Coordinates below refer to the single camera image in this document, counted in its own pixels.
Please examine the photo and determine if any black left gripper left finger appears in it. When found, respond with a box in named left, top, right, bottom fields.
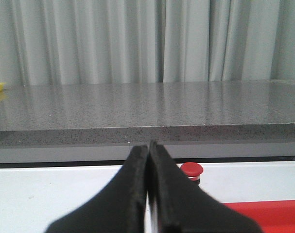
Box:
left=46, top=145, right=148, bottom=233

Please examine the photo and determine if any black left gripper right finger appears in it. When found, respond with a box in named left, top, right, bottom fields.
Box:
left=147, top=140, right=262, bottom=233

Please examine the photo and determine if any red mushroom push button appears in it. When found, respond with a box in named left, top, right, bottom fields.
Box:
left=180, top=162, right=204, bottom=185

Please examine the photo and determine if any red plastic tray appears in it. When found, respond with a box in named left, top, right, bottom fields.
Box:
left=225, top=200, right=295, bottom=233

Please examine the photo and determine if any grey stone counter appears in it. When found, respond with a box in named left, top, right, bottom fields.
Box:
left=0, top=81, right=295, bottom=164

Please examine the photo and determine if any grey pleated curtain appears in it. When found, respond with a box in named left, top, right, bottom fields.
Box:
left=0, top=0, right=295, bottom=86

